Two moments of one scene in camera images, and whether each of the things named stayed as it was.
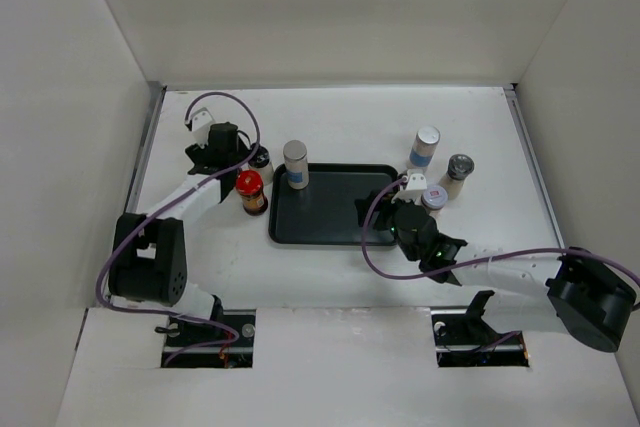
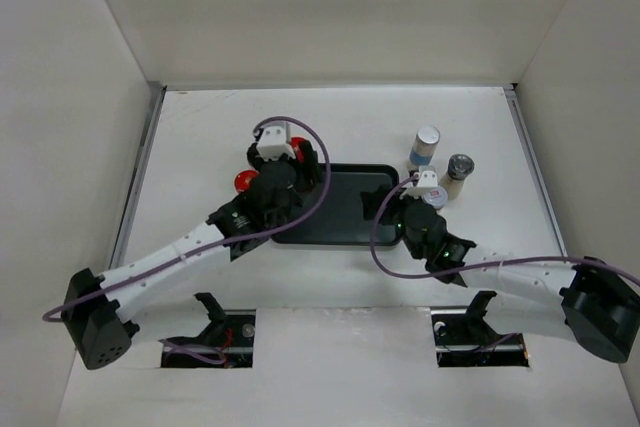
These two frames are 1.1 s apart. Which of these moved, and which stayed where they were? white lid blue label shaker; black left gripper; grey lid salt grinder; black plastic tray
Moved: black left gripper
Stayed: grey lid salt grinder; white lid blue label shaker; black plastic tray
